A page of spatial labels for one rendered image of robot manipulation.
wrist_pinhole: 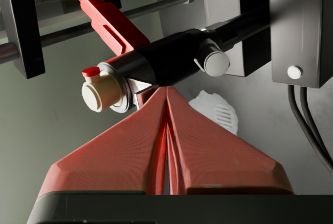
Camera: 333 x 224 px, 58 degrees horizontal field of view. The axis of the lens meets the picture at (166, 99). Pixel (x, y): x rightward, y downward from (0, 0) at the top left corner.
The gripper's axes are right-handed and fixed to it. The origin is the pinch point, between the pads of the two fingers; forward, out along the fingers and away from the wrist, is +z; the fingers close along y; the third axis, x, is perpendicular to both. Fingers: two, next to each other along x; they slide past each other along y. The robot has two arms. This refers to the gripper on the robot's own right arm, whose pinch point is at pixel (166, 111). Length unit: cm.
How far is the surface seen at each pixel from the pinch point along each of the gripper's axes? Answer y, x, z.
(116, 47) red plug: 2.9, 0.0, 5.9
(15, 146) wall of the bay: 20.2, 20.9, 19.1
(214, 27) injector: -3.2, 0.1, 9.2
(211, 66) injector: -2.4, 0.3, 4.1
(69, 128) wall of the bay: 14.6, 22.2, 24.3
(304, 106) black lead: -10.7, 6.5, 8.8
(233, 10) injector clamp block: -5.4, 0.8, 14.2
